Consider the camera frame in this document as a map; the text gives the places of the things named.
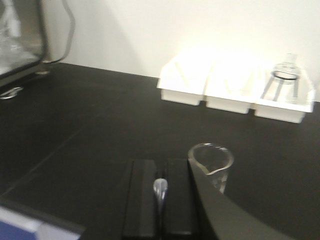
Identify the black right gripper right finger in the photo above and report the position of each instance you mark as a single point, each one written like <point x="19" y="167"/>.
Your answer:
<point x="196" y="210"/>

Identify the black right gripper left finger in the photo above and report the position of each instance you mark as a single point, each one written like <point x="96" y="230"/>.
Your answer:
<point x="140" y="214"/>

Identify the clear glass beaker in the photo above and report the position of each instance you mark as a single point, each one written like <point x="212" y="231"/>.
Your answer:
<point x="215" y="161"/>

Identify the white middle storage bin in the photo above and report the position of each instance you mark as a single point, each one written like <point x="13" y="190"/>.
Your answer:
<point x="234" y="84"/>

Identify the white storage bin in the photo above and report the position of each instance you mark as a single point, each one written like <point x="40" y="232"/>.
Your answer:
<point x="234" y="84"/>
<point x="184" y="77"/>
<point x="288" y="108"/>

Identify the blue white box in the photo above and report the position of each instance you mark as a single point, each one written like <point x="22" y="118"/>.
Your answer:
<point x="20" y="222"/>

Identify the white left storage bin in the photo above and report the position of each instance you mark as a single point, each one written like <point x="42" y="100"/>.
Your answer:
<point x="184" y="77"/>

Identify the white right storage bin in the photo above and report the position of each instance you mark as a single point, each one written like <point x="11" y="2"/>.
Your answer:
<point x="288" y="108"/>

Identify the clear round-bottom glass flask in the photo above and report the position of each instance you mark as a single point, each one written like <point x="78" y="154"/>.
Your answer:
<point x="287" y="69"/>

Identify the glass-door lab cabinet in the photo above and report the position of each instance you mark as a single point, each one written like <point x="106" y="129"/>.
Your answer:
<point x="23" y="44"/>

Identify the black wire tripod stand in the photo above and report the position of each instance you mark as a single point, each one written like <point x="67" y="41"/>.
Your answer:
<point x="279" y="87"/>

